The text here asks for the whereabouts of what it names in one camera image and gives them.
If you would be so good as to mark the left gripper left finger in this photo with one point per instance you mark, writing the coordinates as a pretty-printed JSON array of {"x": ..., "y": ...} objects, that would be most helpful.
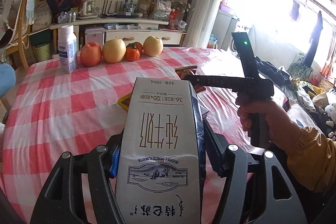
[{"x": 112, "y": 156}]

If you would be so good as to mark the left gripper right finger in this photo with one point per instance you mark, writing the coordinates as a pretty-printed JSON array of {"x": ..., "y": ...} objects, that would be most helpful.
[{"x": 216, "y": 145}]

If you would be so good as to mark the yellow snack bag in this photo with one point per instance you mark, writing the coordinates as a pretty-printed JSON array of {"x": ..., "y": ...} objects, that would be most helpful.
[{"x": 124, "y": 101}]

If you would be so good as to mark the white milk carton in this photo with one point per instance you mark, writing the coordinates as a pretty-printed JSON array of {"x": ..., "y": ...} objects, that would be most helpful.
[{"x": 162, "y": 165}]

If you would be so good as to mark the yellow sleeve forearm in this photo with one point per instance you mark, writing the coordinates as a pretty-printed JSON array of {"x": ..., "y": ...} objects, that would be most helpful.
[{"x": 311, "y": 160}]

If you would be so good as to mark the right hand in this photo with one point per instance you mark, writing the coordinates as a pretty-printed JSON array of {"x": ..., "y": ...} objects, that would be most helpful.
[{"x": 282, "y": 130}]

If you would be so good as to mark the pink checkered tablecloth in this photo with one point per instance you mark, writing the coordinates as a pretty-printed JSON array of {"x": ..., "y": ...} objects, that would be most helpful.
[{"x": 54, "y": 112}]

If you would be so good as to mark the front orange tangerine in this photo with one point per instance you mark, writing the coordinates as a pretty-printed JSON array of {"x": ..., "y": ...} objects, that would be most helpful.
[{"x": 132, "y": 53}]

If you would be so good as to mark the red apple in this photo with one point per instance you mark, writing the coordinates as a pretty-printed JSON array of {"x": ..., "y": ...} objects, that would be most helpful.
[{"x": 91, "y": 54}]

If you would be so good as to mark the large yellow pear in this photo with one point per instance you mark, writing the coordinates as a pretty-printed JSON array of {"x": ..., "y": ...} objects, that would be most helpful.
[{"x": 152, "y": 46}]

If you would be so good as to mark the pink storage box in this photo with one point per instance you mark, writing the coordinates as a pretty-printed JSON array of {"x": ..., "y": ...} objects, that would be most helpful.
[{"x": 95, "y": 34}]

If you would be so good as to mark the white yogurt bottle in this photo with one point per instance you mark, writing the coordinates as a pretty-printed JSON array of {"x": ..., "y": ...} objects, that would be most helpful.
[{"x": 67, "y": 48}]

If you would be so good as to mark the green waste bucket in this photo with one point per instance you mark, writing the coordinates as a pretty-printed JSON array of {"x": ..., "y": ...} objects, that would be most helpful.
[{"x": 43, "y": 52}]

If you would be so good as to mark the white tv cabinet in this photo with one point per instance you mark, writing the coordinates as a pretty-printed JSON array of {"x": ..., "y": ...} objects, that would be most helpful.
[{"x": 130, "y": 30}]

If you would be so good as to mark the blue cushioned stool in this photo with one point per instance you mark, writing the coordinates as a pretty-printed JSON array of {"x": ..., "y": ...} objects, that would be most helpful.
[{"x": 7, "y": 78}]

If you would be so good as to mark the wooden chair with towel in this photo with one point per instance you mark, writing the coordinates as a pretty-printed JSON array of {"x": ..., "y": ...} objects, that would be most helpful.
[{"x": 19, "y": 39}]

